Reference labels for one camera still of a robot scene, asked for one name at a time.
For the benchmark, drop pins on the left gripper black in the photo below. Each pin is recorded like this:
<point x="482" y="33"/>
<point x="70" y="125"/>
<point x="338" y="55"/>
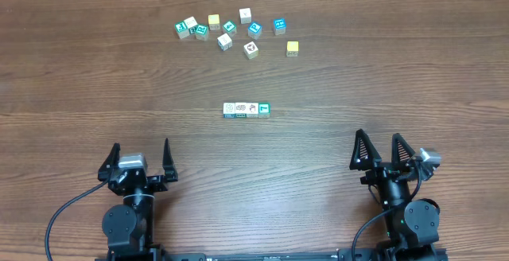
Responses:
<point x="160" y="181"/>

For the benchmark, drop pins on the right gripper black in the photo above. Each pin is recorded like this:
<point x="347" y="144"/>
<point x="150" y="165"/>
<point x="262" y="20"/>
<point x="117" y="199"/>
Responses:
<point x="390" y="169"/>

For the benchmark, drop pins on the white block blue edge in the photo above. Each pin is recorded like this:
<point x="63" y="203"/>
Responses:
<point x="229" y="110"/>

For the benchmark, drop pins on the white block green edge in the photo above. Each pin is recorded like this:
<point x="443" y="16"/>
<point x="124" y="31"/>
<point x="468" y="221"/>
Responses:
<point x="241" y="110"/>

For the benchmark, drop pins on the white block monkey picture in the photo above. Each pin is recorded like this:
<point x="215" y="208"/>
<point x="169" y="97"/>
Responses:
<point x="252" y="110"/>

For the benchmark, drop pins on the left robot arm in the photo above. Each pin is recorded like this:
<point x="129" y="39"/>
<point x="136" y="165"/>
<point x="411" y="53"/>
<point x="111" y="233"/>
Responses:
<point x="129" y="227"/>

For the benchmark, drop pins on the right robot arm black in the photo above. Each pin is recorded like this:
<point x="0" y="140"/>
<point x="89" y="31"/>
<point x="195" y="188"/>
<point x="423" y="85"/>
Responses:
<point x="412" y="224"/>

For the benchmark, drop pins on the yellow top block right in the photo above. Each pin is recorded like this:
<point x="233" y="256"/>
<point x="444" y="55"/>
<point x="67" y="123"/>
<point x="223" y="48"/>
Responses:
<point x="292" y="48"/>

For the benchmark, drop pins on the yellow block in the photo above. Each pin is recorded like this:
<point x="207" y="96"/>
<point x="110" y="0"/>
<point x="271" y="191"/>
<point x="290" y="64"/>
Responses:
<point x="292" y="48"/>
<point x="214" y="22"/>

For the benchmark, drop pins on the white block blue side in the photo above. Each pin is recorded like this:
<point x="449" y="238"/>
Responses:
<point x="224" y="42"/>

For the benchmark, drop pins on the white top block green side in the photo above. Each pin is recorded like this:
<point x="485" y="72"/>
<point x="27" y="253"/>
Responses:
<point x="191" y="24"/>

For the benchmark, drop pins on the white block animal picture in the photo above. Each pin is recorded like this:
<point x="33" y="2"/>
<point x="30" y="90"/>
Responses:
<point x="251" y="50"/>

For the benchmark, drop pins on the yellow top block rear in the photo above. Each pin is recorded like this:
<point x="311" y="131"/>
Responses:
<point x="214" y="22"/>

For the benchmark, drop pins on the small green top block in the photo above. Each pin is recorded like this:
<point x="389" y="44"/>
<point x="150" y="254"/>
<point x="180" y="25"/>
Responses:
<point x="230" y="28"/>

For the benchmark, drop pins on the blue top block right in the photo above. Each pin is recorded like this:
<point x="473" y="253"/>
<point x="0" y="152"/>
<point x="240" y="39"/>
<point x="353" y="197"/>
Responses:
<point x="279" y="26"/>

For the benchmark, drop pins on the blue P block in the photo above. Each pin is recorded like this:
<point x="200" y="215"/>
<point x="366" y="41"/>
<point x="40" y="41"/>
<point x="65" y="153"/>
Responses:
<point x="254" y="30"/>

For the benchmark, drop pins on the white top block rear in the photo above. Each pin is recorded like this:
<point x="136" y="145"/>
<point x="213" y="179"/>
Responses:
<point x="245" y="16"/>

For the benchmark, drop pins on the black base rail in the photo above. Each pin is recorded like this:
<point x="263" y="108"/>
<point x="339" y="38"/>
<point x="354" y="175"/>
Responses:
<point x="339" y="255"/>

